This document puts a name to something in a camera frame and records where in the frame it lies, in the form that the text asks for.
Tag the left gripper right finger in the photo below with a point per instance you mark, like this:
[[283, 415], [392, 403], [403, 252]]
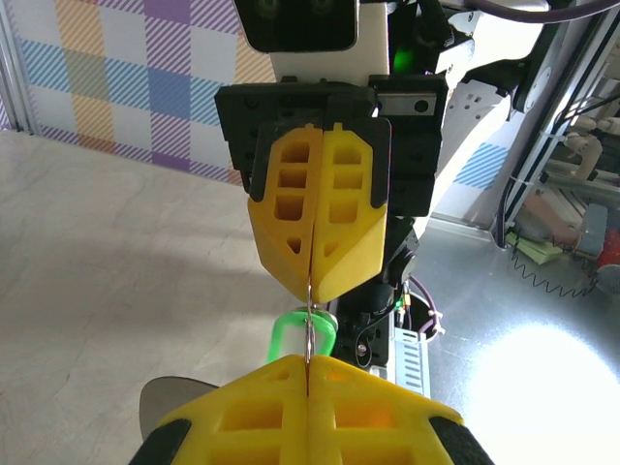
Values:
[[378, 426]]

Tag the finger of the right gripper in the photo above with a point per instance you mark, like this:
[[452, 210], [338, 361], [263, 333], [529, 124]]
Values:
[[271, 232], [363, 252]]

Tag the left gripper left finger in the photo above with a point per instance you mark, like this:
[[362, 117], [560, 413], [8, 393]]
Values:
[[232, 426]]

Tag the grey round plate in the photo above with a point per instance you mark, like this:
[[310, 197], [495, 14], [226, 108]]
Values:
[[164, 402]]

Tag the green plastic key tag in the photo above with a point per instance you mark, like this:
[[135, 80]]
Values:
[[277, 339]]

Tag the silver metal keyring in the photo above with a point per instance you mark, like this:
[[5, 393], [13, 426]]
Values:
[[308, 334]]

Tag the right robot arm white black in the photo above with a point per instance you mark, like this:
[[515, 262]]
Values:
[[494, 43]]

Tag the grey metal sheet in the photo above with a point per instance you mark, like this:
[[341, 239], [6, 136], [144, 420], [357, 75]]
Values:
[[508, 363]]

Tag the green paper pad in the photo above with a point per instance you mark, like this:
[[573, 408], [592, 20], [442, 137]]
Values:
[[535, 249]]

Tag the beige jointed object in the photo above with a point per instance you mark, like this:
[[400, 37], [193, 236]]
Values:
[[581, 145]]

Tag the red object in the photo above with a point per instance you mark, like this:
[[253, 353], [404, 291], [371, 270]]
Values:
[[610, 252]]

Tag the aluminium frame post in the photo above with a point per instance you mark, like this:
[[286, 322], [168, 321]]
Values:
[[19, 68], [557, 63]]

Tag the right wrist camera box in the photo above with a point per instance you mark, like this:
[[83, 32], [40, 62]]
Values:
[[300, 24]]

